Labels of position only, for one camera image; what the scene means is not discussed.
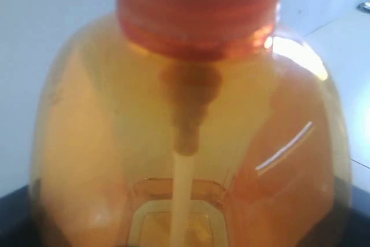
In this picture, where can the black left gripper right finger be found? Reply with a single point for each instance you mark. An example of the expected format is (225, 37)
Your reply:
(357, 230)

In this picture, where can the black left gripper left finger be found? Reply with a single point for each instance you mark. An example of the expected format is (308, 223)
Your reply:
(17, 226)

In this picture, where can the orange pump soap bottle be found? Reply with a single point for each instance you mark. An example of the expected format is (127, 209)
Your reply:
(190, 123)

